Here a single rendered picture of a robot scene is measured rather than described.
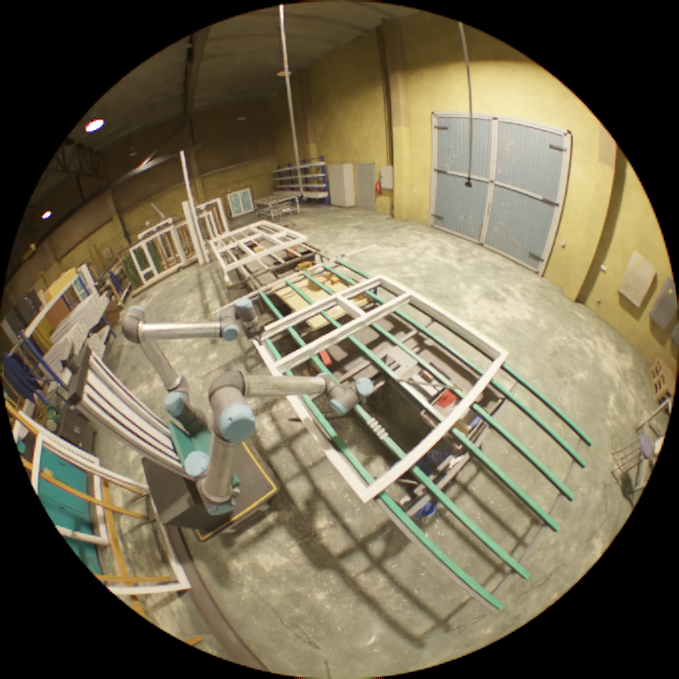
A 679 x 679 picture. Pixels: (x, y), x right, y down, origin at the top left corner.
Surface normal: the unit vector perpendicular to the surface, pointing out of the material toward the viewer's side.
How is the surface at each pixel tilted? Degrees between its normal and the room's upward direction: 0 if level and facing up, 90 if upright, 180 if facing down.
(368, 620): 0
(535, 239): 90
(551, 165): 90
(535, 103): 90
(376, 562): 0
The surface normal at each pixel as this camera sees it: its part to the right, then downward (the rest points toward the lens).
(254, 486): -0.07, -0.71
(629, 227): -0.82, 0.45
